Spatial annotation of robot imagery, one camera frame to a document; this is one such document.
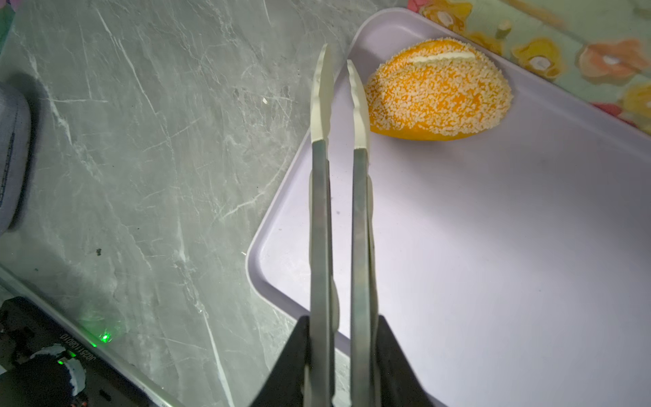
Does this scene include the purple cloth pad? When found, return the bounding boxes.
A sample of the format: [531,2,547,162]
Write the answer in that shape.
[1,84,32,234]

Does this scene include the lilac plastic tray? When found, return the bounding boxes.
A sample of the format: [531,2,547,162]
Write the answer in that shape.
[245,7,651,407]

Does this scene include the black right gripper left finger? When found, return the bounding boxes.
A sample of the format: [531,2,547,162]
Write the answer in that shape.
[250,315,310,407]

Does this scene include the sugared oval bread top left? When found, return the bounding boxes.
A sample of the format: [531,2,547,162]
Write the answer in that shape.
[366,37,513,141]

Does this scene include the landscape print paper bag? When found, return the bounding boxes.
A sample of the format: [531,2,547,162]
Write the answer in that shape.
[408,0,650,133]

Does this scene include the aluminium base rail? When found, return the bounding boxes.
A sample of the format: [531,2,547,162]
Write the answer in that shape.
[1,268,181,406]

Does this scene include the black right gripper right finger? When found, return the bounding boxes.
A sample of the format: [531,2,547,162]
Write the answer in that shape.
[376,315,434,407]

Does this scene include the cream and steel tongs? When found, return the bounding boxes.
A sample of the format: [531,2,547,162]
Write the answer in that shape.
[305,46,381,406]

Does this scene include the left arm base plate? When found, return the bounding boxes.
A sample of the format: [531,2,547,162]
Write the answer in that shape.
[1,297,154,406]

